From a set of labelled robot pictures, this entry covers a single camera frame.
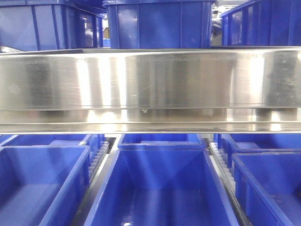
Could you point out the white roller track right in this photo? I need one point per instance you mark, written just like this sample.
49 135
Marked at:
227 180

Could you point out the dark blue bin rear right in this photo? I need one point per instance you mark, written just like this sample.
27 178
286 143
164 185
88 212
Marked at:
256 143

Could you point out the dark blue bin rear left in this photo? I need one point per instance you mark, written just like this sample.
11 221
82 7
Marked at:
94 141

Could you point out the dark blue bin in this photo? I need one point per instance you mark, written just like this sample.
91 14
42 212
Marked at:
159 23
31 25
263 23
161 141
42 186
268 187
256 143
94 141
161 188

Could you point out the dark blue bin lower middle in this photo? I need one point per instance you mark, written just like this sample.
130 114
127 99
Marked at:
161 188

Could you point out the dark blue bin upper left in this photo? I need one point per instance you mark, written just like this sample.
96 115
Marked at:
31 25

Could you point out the white roller track left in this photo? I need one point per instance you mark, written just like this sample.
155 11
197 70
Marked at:
98 159

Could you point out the dark blue bin rear middle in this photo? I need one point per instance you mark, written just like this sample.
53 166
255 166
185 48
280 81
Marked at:
161 141

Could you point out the stainless steel shelf front rail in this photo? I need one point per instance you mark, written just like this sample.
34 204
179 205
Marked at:
102 90

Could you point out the dark blue bin upper middle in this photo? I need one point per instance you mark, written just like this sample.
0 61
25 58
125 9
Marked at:
159 23

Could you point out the dark blue bin upper right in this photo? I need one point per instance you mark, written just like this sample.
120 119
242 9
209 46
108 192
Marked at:
263 23

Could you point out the white roller track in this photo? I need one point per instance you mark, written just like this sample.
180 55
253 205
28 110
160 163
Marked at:
227 180
98 159

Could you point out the dark blue bin lower right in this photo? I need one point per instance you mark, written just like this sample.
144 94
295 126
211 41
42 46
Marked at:
268 187

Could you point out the dark blue bin lower left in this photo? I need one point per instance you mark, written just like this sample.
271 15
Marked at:
42 186

